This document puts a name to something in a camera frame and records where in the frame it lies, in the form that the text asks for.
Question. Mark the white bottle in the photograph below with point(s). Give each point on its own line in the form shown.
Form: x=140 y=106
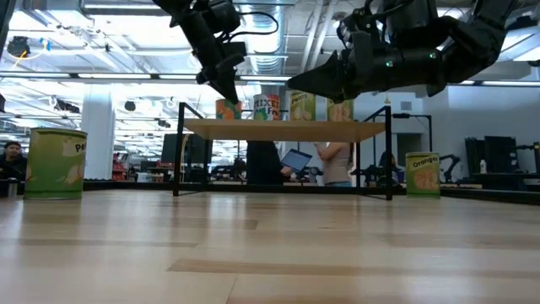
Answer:
x=483 y=167

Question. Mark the red parts bin rack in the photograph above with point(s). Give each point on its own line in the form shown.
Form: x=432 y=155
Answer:
x=120 y=169

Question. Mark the open laptop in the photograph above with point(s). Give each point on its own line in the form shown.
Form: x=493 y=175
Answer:
x=296 y=159

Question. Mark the orange label tin can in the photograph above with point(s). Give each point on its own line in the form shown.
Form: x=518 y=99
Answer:
x=228 y=110

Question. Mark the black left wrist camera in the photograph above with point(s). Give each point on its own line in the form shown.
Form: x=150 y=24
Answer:
x=223 y=17

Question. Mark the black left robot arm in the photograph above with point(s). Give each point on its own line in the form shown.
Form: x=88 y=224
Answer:
x=173 y=5

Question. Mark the black background robot arm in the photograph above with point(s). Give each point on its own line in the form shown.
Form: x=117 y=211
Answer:
x=449 y=164

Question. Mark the black background monitor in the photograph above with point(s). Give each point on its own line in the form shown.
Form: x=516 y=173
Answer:
x=192 y=150

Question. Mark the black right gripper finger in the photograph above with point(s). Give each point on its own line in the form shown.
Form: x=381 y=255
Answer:
x=342 y=57
x=329 y=80

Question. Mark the black metal table frame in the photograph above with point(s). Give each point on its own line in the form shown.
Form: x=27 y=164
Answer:
x=126 y=185

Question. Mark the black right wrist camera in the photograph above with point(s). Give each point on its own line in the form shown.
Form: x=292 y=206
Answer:
x=411 y=19

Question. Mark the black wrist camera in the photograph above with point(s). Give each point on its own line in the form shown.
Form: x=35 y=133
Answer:
x=223 y=17
x=411 y=19

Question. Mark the person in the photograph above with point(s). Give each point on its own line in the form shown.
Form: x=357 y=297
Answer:
x=263 y=162
x=12 y=162
x=337 y=164
x=388 y=162

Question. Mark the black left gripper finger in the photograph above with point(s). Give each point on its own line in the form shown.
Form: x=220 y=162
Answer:
x=234 y=61
x=223 y=86

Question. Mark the wooden shelf with black legs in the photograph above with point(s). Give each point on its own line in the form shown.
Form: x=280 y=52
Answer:
x=282 y=131

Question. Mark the green pears label tin can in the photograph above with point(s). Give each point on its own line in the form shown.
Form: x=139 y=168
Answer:
x=55 y=164
x=301 y=107

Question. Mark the green oranges label tin can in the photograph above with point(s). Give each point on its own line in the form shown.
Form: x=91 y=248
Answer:
x=422 y=175

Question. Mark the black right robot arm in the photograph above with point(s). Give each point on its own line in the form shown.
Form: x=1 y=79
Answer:
x=476 y=42

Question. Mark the green yellow label tin can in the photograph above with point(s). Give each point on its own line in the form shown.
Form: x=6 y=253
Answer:
x=339 y=112

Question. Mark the black equipment rack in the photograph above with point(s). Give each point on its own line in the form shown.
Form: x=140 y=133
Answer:
x=498 y=154

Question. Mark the white pillar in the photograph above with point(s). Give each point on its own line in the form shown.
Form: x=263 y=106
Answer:
x=98 y=135

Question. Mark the mixed fruit label tin can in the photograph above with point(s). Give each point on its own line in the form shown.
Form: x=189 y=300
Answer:
x=266 y=107

